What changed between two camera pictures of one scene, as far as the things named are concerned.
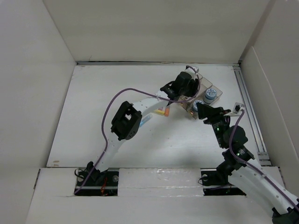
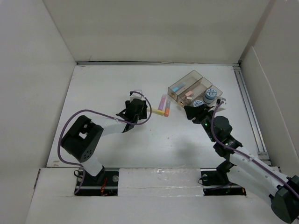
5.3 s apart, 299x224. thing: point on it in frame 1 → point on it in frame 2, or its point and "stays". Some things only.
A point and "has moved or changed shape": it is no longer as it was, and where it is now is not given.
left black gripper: [193, 84] → [142, 115]
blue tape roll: [195, 105] stays
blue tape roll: [210, 94] stays
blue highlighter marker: [145, 118] has moved or changed shape
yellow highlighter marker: [159, 111] stays
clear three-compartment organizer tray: [208, 94] stays
